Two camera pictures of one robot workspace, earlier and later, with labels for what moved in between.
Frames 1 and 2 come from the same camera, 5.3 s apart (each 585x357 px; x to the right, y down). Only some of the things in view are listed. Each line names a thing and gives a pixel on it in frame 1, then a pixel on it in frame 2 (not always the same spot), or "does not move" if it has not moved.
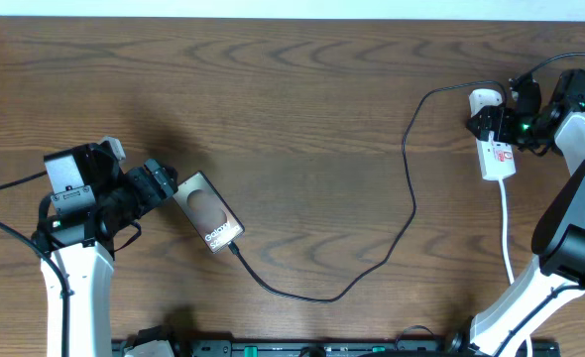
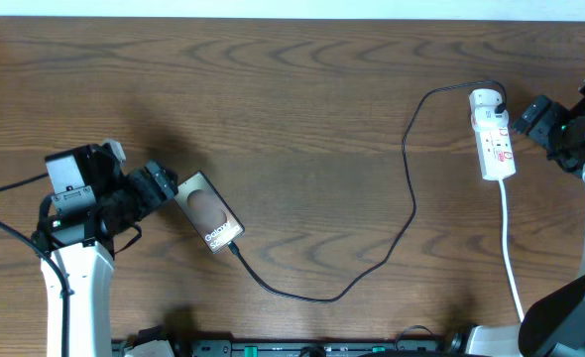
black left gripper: [164, 187] does not move
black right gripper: [504, 116] to [539, 130]
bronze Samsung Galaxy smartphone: [206, 212] does not move
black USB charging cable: [399, 243] does not move
